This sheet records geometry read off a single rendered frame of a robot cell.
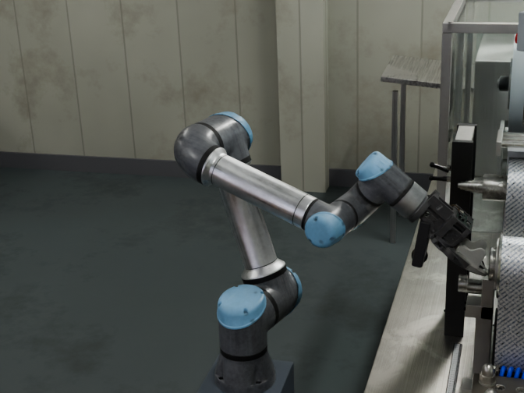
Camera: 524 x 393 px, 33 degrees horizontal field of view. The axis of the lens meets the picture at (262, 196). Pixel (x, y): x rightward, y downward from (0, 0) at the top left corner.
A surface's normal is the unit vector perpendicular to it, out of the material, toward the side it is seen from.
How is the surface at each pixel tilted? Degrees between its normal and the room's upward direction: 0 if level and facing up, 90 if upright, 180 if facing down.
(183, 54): 90
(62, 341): 0
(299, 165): 90
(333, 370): 0
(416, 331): 0
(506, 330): 90
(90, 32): 90
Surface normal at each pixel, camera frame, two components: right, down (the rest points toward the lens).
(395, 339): -0.04, -0.93
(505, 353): -0.28, 0.36
